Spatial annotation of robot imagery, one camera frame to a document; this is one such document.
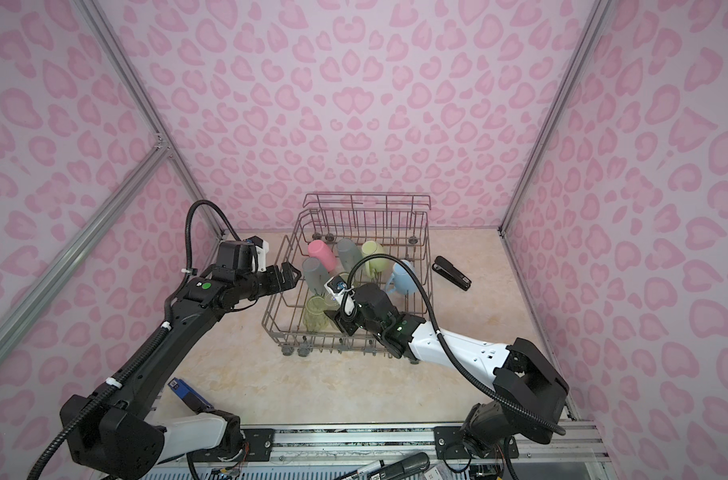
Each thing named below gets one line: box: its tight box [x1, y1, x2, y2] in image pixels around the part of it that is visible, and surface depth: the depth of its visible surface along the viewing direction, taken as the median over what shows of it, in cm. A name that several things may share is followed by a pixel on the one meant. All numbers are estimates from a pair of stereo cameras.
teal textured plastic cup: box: [337, 238, 363, 274], surface depth 102 cm
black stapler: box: [432, 255, 472, 291], surface depth 106 cm
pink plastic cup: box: [308, 240, 337, 273], surface depth 101 cm
